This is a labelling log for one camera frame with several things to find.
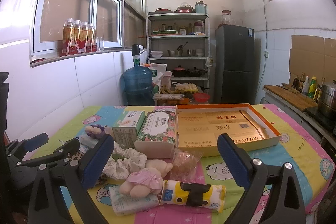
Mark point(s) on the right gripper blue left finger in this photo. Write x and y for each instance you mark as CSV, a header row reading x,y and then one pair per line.
x,y
94,161

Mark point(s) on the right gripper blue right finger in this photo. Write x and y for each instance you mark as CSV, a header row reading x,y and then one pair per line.
x,y
236,159

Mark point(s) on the white floral fabric scrunchie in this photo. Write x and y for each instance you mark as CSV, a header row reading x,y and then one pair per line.
x,y
123,162

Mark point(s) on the green white tissue pack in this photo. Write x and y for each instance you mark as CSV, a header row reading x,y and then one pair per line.
x,y
123,204

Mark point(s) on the pink dress plush doll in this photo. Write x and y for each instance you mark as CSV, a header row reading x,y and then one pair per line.
x,y
146,181

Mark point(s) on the clear bag pink sponge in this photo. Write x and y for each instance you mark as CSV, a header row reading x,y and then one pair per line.
x,y
184,165

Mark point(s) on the orange gold shallow box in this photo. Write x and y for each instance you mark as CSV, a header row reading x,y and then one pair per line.
x,y
197,127

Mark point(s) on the colourful cartoon table cloth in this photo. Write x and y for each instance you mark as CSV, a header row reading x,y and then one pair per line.
x,y
313,166

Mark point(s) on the floral tissue box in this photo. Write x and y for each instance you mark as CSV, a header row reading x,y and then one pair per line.
x,y
156,138

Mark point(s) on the red plastic basket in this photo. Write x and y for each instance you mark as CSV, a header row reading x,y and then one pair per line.
x,y
201,97

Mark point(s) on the black refrigerator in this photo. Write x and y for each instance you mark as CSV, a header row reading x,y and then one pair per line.
x,y
234,64

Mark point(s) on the wooden cutting board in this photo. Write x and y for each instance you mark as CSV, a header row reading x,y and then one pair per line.
x,y
290,96

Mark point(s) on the egg tray with eggs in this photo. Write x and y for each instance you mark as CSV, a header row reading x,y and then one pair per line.
x,y
186,88

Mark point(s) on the blue water jug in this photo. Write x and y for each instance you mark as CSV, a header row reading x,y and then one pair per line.
x,y
138,82

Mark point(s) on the steel pot with lid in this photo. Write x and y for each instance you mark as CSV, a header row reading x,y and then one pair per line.
x,y
326,102

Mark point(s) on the green yellow bottle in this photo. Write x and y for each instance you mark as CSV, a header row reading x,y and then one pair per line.
x,y
312,87

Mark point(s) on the white rice bag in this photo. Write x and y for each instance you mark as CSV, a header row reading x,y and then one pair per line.
x,y
158,71

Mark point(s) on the red yellow drink bottles pack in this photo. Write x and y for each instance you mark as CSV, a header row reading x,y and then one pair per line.
x,y
78,38

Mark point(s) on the white metal shelf rack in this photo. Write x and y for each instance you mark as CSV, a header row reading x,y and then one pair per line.
x,y
181,41

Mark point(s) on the glass jar on fridge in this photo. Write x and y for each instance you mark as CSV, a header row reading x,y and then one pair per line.
x,y
227,17

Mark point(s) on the teal lidded canister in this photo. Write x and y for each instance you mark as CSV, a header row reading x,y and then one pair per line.
x,y
201,7

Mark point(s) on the brown cardboard wall sheet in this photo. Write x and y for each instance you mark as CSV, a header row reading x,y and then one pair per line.
x,y
313,56

